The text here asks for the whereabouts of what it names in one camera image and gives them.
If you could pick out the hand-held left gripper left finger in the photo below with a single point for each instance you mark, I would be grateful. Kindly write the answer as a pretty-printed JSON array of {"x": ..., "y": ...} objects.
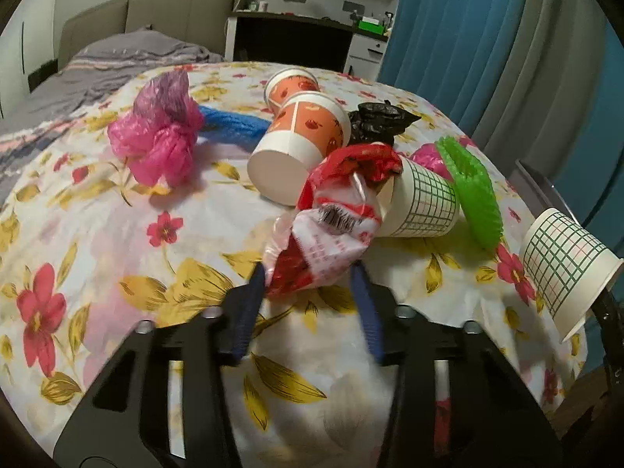
[{"x": 246, "y": 312}]

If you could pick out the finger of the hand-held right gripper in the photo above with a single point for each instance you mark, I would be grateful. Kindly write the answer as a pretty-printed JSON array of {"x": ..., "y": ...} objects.
[{"x": 607, "y": 309}]

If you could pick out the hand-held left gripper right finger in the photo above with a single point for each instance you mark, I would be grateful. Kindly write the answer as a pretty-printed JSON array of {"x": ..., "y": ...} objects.
[{"x": 365, "y": 312}]

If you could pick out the green grid paper cup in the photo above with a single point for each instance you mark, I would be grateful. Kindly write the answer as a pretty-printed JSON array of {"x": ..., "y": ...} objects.
[
  {"x": 560, "y": 258},
  {"x": 424, "y": 200}
]

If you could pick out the red and white plastic bag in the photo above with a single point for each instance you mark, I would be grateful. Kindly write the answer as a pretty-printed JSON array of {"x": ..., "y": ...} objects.
[{"x": 331, "y": 239}]

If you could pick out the orange paper cup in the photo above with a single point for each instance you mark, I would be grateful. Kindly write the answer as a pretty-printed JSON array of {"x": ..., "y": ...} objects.
[
  {"x": 292, "y": 85},
  {"x": 297, "y": 136}
]

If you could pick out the black plastic bag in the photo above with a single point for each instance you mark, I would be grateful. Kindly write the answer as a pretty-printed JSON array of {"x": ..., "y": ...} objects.
[{"x": 380, "y": 119}]

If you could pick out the floral bed sheet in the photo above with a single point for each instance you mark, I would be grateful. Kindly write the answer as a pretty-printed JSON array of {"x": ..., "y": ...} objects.
[{"x": 122, "y": 234}]

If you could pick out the small pink plastic bag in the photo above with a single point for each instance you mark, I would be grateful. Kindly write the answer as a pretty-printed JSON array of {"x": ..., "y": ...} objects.
[{"x": 429, "y": 158}]

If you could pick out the white drawer cabinet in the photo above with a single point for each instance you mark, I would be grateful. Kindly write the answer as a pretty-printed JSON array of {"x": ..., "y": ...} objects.
[{"x": 363, "y": 56}]

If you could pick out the grey striped blanket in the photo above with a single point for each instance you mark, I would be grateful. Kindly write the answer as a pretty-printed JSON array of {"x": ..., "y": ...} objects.
[{"x": 97, "y": 73}]

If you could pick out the green box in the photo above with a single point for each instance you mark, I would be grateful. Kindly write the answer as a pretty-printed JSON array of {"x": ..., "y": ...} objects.
[{"x": 370, "y": 27}]

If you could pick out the blue and grey curtain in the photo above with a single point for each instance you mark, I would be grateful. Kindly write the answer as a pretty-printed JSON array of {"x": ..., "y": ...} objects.
[{"x": 438, "y": 34}]

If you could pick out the dark top desk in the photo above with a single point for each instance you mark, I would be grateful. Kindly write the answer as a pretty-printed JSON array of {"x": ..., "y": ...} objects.
[{"x": 312, "y": 19}]

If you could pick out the beige padded headboard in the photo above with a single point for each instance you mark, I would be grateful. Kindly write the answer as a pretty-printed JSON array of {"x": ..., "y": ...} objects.
[{"x": 170, "y": 9}]

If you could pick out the black bedside table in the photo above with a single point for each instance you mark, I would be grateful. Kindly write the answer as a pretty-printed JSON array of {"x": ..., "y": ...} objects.
[{"x": 41, "y": 73}]

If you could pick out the white wardrobe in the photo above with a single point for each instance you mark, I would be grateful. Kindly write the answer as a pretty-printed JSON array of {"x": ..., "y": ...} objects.
[{"x": 19, "y": 48}]

